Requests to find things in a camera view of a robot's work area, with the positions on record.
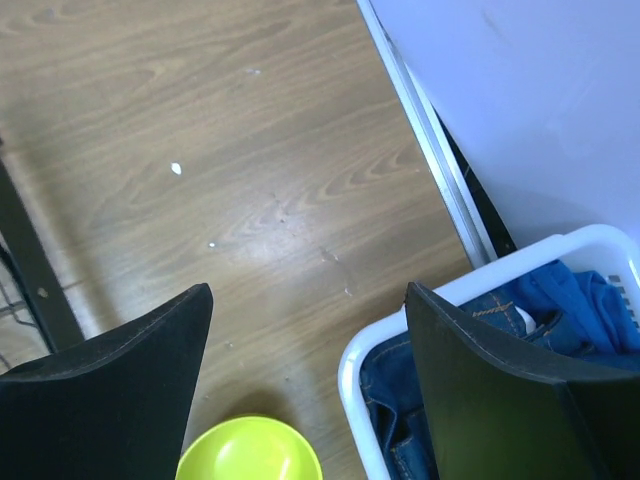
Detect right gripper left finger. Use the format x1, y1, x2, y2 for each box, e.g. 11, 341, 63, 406
1, 284, 212, 479

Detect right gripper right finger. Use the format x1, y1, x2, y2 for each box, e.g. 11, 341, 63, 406
405, 283, 639, 479

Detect black wire dish rack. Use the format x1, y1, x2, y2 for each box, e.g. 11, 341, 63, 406
1, 166, 84, 353

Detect blue denim clothes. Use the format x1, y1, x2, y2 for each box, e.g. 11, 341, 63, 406
360, 260, 639, 479

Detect lime green bowl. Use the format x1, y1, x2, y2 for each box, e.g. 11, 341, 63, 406
176, 415, 324, 480

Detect white laundry basket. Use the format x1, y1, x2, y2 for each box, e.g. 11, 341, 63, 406
338, 224, 639, 479

